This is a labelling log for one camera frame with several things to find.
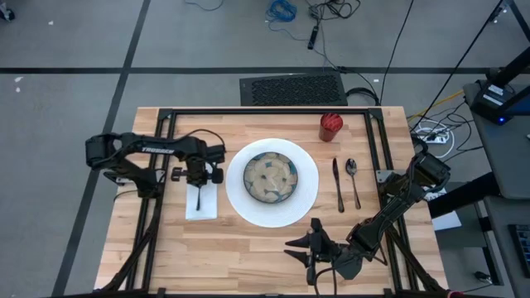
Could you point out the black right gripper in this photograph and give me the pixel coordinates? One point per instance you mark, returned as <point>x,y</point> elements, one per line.
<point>327,252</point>

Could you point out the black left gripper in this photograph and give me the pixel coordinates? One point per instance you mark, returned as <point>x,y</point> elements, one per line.
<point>196,165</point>

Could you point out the dark metal fork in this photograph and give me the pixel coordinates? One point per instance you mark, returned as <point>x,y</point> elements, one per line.
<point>198,198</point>

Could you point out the white cloth napkin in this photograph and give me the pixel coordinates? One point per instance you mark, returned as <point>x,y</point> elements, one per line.
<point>209,207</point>

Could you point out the dark metal knife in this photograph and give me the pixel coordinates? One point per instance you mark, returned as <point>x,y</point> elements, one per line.
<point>338,186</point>

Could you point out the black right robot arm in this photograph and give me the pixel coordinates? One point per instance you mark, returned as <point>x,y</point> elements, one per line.
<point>397,203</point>

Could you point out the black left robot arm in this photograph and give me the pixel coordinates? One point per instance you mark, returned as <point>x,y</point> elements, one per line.
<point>157,150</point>

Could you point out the red patterned cup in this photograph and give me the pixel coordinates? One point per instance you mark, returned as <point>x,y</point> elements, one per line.
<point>330,130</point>

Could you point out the black perforated computer case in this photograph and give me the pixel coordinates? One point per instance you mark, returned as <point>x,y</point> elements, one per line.
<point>290,89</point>

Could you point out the white paper sheet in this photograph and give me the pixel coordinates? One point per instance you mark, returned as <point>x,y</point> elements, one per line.
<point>449,219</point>

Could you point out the white power strip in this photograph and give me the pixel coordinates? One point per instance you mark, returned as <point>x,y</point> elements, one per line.
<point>435,138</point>

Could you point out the black desk leg bar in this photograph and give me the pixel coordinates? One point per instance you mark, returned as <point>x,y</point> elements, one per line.
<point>468,194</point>

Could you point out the black power strip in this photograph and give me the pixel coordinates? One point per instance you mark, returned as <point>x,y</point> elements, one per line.
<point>313,38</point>

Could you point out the black computer mouse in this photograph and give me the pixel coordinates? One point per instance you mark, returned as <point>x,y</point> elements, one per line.
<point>482,276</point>

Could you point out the grey desk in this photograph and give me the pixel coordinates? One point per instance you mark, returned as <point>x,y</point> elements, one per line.
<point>509,165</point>
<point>503,248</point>

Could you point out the black keyboard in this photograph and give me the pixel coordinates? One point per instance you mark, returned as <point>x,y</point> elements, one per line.
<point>521,248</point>

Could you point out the black mini computer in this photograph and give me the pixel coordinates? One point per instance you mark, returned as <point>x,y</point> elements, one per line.
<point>488,101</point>

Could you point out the black caster wheel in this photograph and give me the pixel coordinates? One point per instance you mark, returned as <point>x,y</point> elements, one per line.
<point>6,14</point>

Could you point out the black stand leg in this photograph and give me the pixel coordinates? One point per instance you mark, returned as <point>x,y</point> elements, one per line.
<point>521,25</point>

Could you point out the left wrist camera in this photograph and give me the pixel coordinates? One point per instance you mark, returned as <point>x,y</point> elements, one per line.
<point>215,154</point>

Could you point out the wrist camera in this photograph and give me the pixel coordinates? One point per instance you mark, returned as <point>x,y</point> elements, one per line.
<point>215,154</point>
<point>348,267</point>

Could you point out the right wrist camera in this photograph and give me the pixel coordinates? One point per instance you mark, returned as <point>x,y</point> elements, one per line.
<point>348,267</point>

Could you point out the black aluminium table frame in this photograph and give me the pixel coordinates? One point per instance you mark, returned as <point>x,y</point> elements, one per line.
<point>269,111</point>

